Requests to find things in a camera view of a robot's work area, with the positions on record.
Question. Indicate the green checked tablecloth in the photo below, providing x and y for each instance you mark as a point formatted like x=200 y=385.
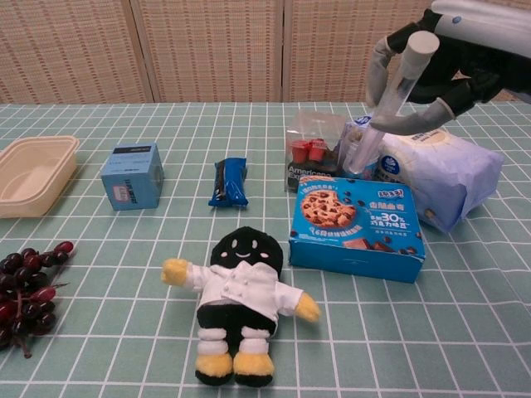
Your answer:
x=124 y=356

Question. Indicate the small light blue carton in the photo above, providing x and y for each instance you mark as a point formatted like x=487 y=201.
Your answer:
x=130 y=174

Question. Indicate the black plush doll white coat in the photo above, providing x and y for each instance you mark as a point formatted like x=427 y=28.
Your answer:
x=245 y=286

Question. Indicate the clear glass beaker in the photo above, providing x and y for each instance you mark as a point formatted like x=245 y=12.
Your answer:
x=373 y=163

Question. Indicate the small blue tissue pack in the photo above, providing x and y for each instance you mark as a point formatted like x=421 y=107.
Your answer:
x=360 y=121

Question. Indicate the beige plastic food container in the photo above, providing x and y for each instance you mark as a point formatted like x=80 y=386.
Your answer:
x=29 y=182

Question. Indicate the woven bamboo folding screen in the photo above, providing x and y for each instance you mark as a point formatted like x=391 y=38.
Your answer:
x=207 y=49

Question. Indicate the dark red grape bunch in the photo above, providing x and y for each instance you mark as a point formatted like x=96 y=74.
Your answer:
x=25 y=286

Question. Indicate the clear tube white cap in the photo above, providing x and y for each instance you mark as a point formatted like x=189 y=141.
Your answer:
x=421 y=45

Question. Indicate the light blue wet wipes pack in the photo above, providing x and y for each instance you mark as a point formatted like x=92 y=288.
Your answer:
x=448 y=174

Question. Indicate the blue chocolate chip cookie box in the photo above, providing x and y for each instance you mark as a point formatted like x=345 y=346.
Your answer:
x=352 y=248

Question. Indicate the blue sandwich cookie pack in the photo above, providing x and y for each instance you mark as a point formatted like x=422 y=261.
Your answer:
x=230 y=184

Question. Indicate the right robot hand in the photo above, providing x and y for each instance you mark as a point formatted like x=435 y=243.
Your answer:
x=469 y=70

